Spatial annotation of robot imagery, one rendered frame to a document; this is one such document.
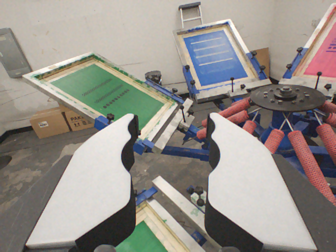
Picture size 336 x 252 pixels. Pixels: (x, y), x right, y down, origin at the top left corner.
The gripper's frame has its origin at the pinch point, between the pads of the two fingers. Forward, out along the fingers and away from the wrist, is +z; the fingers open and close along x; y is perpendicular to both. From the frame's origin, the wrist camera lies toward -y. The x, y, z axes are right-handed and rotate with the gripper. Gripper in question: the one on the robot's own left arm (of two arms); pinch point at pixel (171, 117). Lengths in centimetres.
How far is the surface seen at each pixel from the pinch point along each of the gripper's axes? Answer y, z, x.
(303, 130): 57, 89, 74
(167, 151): 78, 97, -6
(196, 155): 76, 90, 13
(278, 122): 43, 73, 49
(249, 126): 41, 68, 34
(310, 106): 29, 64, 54
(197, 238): 75, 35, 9
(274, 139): 41, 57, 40
